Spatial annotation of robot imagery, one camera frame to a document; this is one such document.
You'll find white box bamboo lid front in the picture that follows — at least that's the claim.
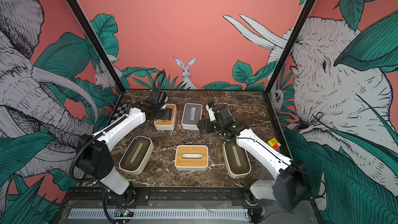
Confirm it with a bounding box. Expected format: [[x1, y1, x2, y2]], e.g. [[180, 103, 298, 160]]
[[175, 145, 209, 171]]

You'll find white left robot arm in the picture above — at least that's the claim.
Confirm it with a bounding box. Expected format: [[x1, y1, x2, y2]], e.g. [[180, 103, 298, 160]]
[[68, 102, 175, 199]]

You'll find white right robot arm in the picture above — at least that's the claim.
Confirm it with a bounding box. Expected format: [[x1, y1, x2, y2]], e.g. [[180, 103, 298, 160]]
[[197, 102, 309, 211]]

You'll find white box grey lid middle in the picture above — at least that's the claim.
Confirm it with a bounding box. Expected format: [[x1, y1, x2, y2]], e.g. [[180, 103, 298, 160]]
[[181, 103, 203, 131]]

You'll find black white checkerboard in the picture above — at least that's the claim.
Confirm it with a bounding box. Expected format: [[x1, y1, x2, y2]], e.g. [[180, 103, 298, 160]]
[[108, 102, 130, 124]]

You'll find cream box dark lid right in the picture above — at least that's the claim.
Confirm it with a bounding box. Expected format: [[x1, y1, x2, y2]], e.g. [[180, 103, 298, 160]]
[[222, 142, 251, 179]]

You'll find cream box dark lid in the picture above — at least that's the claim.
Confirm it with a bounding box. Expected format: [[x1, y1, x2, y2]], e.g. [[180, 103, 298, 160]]
[[119, 136, 154, 175], [222, 142, 251, 179]]

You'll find colourful puzzle cube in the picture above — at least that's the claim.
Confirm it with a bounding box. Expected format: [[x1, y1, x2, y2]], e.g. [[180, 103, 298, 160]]
[[267, 138, 281, 149]]

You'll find cream box dark lid left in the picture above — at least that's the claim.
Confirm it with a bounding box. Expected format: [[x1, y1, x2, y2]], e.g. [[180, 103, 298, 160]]
[[119, 136, 154, 175]]

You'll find black left camera cable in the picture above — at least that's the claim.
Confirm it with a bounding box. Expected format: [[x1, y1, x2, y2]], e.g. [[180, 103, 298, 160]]
[[151, 71, 167, 92]]

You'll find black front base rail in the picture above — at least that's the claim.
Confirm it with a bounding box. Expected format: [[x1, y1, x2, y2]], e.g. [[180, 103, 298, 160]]
[[59, 187, 271, 211]]

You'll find white perforated cable duct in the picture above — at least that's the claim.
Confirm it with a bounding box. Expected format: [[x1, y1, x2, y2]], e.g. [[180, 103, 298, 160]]
[[67, 208, 249, 221]]

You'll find black left corner post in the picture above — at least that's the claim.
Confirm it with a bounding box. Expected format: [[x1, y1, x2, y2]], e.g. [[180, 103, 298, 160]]
[[66, 0, 125, 94]]

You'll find black corner post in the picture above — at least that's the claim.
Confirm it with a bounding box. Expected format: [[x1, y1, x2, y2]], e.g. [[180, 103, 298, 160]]
[[66, 0, 125, 94], [265, 0, 317, 94]]

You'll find black right corner post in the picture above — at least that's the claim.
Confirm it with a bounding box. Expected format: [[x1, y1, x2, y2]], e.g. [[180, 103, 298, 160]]
[[265, 0, 317, 94]]

